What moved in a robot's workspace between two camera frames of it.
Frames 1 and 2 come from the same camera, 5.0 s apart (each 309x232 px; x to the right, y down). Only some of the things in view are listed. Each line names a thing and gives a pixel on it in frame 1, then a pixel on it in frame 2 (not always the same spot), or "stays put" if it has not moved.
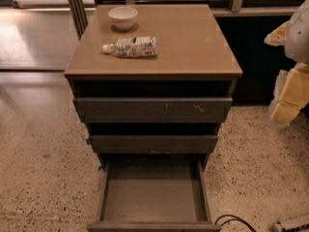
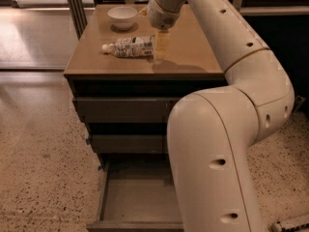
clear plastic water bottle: (132, 46) stays put
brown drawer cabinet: (160, 113) stays put
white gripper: (298, 38) -> (159, 15)
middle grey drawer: (154, 144) stays put
